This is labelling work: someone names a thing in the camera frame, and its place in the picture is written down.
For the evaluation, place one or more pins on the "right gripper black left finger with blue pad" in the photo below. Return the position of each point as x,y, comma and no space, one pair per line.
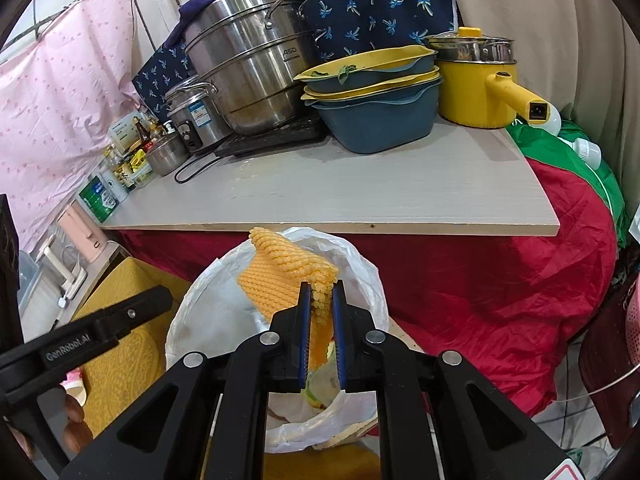
205,418

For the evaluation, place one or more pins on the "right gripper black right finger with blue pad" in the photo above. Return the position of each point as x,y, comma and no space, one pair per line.
439,417

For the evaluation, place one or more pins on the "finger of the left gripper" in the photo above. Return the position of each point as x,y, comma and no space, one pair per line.
74,344

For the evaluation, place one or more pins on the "orange mesh sponge cloth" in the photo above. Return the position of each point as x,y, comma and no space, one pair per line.
272,281

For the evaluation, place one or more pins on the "white lined trash bin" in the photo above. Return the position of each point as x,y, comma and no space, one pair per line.
215,317

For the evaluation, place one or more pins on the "white dish box clear lid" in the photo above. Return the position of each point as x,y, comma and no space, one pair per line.
37,297

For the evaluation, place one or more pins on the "yellow patterned tablecloth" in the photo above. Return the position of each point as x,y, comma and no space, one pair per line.
117,378

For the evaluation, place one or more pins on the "white glass kettle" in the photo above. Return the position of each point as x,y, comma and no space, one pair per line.
72,278

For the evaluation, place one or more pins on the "green yellow snack packet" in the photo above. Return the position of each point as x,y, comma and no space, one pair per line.
322,385

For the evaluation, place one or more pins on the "pink electric kettle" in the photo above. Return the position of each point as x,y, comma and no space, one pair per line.
83,232

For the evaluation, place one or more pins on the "green white can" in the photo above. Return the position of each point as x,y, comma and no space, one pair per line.
98,198

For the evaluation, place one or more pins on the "white bottle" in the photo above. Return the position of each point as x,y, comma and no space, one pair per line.
119,191

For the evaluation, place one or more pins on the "pink basket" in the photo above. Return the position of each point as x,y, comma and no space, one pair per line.
632,323

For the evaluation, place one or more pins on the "white box on shelf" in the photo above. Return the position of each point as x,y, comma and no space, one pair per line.
123,133

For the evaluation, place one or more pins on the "small steel bowl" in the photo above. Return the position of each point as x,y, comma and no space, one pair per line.
167,154

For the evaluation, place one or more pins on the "pink dotted curtain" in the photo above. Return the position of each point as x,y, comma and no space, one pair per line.
59,97

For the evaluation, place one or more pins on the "green cloth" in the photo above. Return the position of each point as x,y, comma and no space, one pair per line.
541,146

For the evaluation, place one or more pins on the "black induction cooker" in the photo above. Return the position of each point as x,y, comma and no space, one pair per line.
299,131

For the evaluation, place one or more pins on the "steel rice cooker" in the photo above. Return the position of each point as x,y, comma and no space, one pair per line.
192,111

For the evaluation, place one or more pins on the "white bulb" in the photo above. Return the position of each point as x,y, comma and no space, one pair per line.
552,125

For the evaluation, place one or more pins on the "stacked blue yellow basins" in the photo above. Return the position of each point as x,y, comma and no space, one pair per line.
377,100

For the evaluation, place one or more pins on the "yellow electric pot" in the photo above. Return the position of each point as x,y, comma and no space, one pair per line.
480,81

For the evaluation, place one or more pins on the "large steel steamer pot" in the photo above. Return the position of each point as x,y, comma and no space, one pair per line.
247,54

